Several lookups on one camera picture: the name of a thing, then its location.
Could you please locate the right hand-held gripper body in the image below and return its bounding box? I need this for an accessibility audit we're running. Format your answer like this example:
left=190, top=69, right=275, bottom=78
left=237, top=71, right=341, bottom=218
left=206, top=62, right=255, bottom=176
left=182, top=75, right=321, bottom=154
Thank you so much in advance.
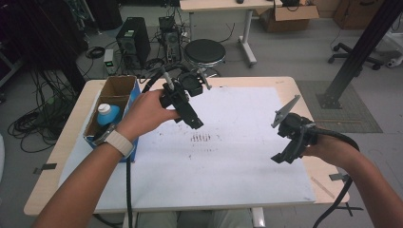
left=271, top=94, right=318, bottom=150

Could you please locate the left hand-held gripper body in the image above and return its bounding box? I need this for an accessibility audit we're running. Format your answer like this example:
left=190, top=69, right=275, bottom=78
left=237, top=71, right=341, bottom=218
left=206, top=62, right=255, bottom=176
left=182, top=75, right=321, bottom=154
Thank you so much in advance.
left=159, top=67, right=213, bottom=110

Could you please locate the cardboard box with blue sides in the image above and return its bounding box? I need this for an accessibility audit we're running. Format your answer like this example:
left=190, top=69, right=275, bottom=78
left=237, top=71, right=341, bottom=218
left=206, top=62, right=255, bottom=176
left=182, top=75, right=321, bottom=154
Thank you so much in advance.
left=83, top=75, right=141, bottom=163

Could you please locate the blue liquid bottle white cap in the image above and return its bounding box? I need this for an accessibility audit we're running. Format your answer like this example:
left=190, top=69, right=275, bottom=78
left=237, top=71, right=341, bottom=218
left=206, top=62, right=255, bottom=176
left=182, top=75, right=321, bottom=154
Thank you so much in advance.
left=96, top=103, right=122, bottom=127

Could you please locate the person's right hand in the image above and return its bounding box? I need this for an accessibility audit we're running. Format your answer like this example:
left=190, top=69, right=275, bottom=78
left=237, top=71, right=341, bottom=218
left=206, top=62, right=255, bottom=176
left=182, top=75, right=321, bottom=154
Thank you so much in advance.
left=300, top=134, right=353, bottom=169

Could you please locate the person's left hand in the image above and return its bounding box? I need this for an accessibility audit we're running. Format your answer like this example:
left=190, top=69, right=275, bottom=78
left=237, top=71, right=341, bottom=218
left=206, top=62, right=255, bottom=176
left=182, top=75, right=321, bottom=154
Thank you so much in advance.
left=116, top=89, right=182, bottom=143

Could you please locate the round black stool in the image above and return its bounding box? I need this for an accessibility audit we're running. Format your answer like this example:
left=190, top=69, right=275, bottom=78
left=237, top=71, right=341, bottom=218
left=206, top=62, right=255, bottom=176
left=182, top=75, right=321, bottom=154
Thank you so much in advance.
left=183, top=38, right=227, bottom=78

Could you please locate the thin wooden stick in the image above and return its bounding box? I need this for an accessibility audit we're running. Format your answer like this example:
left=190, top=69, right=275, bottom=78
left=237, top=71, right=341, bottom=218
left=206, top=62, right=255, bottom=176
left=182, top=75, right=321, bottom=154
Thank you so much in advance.
left=310, top=176, right=336, bottom=200

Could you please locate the open computer case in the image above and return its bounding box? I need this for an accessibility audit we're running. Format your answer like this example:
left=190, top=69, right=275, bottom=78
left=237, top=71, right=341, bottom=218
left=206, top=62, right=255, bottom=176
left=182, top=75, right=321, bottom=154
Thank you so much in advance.
left=158, top=15, right=183, bottom=65

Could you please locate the black tape piece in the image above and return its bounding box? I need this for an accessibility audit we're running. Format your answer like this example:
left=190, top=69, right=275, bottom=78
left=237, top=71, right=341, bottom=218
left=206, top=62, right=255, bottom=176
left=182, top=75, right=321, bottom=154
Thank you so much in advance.
left=32, top=162, right=58, bottom=175
left=328, top=173, right=351, bottom=182

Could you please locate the dark grey floor mat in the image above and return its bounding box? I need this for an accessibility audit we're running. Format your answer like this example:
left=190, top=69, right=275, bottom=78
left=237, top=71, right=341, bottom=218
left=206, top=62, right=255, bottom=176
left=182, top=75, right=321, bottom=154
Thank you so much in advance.
left=296, top=80, right=384, bottom=134

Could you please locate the white paper sheet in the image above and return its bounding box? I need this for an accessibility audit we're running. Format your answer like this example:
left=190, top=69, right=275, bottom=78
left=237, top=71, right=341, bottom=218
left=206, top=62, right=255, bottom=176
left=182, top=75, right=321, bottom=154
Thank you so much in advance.
left=59, top=85, right=317, bottom=214

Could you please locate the white table leg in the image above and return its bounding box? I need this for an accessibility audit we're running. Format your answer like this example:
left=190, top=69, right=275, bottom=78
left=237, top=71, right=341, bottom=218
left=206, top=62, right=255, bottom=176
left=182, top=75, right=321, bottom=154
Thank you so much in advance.
left=251, top=207, right=266, bottom=228

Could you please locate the black computer tower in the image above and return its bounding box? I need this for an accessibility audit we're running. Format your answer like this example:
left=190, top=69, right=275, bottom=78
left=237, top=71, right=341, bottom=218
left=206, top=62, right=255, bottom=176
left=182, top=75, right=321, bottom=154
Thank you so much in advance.
left=115, top=16, right=152, bottom=70

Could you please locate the black tape cross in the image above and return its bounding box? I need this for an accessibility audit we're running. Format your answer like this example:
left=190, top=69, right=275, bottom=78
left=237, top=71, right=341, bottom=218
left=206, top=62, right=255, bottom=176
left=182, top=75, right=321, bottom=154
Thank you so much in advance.
left=336, top=202, right=365, bottom=218

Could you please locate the wooden desk with white legs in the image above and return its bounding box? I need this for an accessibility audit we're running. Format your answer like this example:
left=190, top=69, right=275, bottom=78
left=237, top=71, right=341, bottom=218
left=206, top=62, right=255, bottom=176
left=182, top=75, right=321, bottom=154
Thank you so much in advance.
left=179, top=0, right=283, bottom=68

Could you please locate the small grey power supply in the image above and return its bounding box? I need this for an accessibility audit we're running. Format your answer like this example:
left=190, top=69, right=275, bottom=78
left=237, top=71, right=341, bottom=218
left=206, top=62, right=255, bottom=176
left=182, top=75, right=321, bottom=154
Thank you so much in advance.
left=103, top=48, right=116, bottom=76

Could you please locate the black office chair base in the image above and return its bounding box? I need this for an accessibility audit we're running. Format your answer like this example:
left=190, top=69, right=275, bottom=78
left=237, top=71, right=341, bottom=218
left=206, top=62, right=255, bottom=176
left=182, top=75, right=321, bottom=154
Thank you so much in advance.
left=327, top=42, right=385, bottom=71

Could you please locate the open cardboard box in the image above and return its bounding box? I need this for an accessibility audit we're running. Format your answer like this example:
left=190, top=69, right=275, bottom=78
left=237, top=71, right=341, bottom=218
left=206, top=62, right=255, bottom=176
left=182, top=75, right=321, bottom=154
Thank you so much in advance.
left=255, top=3, right=320, bottom=33

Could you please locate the closed cardboard box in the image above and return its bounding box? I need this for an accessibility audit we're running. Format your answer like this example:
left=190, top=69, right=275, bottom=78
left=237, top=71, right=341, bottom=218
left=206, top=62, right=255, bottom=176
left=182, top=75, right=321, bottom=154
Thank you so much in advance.
left=332, top=0, right=386, bottom=31

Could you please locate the black curtain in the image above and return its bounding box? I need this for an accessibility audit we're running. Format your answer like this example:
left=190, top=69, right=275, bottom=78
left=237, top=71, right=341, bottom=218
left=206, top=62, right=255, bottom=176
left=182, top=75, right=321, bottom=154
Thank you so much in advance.
left=0, top=0, right=87, bottom=93

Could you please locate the coiled black cable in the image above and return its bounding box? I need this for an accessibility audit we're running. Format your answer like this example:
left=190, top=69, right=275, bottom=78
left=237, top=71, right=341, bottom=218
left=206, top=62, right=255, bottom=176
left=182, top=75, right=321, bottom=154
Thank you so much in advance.
left=85, top=46, right=106, bottom=60
left=144, top=57, right=165, bottom=73

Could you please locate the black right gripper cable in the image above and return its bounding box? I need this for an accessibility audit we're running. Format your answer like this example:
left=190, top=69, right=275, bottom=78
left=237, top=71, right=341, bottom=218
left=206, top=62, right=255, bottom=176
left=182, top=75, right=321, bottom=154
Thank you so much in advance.
left=312, top=125, right=361, bottom=228

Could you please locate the wristwatch with white strap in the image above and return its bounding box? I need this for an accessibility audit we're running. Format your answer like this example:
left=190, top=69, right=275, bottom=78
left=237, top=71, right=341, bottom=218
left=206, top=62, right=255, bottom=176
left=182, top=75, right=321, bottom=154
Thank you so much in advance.
left=93, top=123, right=136, bottom=160

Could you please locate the black aluminium post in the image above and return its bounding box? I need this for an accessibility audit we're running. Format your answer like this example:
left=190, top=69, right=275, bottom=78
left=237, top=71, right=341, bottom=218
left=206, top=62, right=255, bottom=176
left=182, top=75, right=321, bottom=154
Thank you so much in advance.
left=317, top=0, right=403, bottom=110

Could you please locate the bundle of black floor cables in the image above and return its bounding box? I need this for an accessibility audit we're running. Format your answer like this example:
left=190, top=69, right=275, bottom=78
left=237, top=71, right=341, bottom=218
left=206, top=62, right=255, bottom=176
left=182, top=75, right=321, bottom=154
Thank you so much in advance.
left=8, top=69, right=80, bottom=154

